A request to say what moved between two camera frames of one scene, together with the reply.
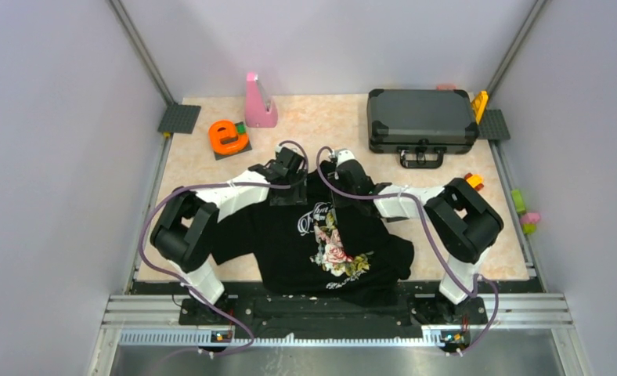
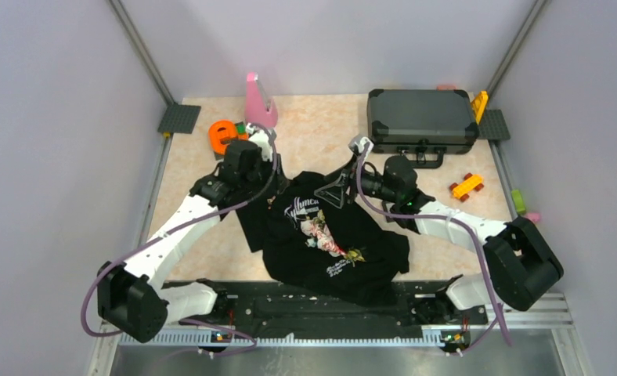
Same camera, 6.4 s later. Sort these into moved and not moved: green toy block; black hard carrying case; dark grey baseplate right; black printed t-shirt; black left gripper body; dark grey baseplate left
Moved: black left gripper body; black printed t-shirt
Not moved: dark grey baseplate right; dark grey baseplate left; black hard carrying case; green toy block
